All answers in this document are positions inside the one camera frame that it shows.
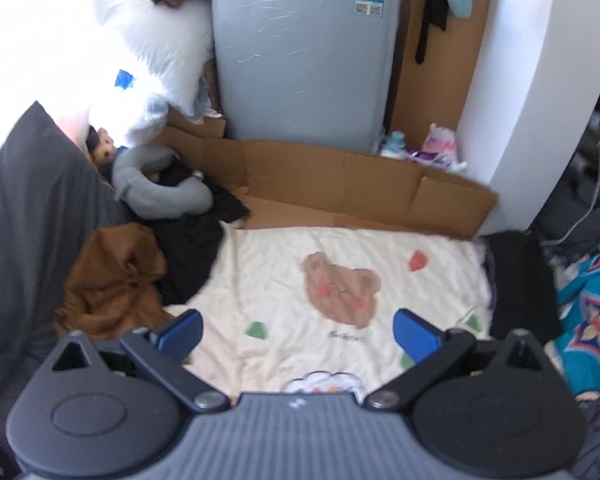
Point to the brown plush toy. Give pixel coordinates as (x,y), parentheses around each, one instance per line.
(102,147)

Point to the brown garment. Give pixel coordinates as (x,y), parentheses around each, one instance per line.
(115,280)

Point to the dark grey bag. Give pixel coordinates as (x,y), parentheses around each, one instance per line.
(570,220)

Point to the blue and white packet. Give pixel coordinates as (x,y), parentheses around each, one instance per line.
(394,144)

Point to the dark grey pillow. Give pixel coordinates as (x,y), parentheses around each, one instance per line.
(25,220)

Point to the white pillow in plastic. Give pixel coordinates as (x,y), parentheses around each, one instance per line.
(155,55)

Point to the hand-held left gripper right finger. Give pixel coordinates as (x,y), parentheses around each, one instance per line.
(415,335)

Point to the flattened cardboard sheet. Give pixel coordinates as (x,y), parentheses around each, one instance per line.
(330,180)

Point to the grey neck pillow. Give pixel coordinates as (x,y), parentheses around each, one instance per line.
(165,197)

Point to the pink packet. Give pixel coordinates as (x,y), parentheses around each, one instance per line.
(442,147)

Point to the tall cardboard panel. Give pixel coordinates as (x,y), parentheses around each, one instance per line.
(435,95)

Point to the grey appliance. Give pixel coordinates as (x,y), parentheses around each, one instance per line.
(305,60)

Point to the white printed blanket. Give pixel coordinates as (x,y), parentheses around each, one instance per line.
(270,280)

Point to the black garment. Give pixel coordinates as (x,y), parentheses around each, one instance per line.
(190,245)

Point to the black shorts with patterned stripes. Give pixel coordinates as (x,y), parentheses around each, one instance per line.
(520,285)

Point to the teal patterned blanket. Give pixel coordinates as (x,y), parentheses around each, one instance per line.
(590,320)

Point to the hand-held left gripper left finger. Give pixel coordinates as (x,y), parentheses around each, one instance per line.
(180,332)

